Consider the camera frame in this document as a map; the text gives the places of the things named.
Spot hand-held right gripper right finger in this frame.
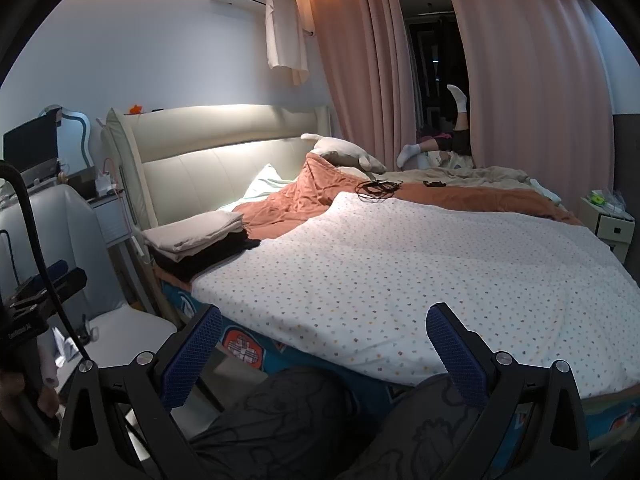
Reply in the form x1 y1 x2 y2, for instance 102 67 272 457
426 302 588 480

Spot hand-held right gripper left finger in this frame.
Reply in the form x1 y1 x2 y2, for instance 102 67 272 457
56 304 223 480

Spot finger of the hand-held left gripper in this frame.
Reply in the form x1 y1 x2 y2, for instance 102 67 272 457
42 268 88 311
20 259 68 291

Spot beige zip jacket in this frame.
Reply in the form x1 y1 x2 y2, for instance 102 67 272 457
142 210 246 255

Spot black folded clothes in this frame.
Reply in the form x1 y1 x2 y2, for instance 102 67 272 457
147 232 263 283

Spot person's left hand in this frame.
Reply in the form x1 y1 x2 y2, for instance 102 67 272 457
30 385 61 418

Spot blue cartoon print bedsheet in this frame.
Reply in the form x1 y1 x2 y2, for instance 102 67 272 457
157 280 640 461

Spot white chair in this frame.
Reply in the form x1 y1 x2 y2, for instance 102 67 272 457
0 185 178 466

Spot white bedside table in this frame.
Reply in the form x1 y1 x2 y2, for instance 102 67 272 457
92 192 146 256

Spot white floral dotted quilt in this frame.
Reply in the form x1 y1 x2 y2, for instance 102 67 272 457
190 191 640 388

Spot black laptop screen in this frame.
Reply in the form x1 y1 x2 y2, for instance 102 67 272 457
2 116 62 181

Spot person's dark patterned pants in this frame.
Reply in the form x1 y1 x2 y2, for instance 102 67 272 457
187 366 506 480

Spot silver framed mirror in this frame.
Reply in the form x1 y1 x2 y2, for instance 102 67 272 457
44 105 95 173

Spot cream padded bed headboard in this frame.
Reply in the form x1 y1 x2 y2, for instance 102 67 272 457
102 104 333 241

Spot beige crumpled duvet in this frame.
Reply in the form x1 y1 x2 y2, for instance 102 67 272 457
385 165 546 193

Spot pale mint cloth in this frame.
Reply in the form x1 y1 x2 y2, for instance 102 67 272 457
530 180 563 206

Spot white pillow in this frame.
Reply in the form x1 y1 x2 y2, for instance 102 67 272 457
242 162 301 201

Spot orange brown blanket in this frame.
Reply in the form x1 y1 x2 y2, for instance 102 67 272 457
231 152 583 241

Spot cream nightstand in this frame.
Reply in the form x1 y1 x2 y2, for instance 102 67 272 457
577 195 632 263

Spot clear plastic bag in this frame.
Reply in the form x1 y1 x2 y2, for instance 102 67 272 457
600 187 626 211

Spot pink curtain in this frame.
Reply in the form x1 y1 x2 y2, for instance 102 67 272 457
442 0 616 171
307 0 423 171

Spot white hanging garment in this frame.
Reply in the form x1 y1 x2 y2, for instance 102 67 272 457
262 0 310 86

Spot thick black gripper cable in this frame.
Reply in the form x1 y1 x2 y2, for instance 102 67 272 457
0 160 93 366

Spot black coiled cable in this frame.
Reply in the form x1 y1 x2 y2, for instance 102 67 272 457
356 177 403 202

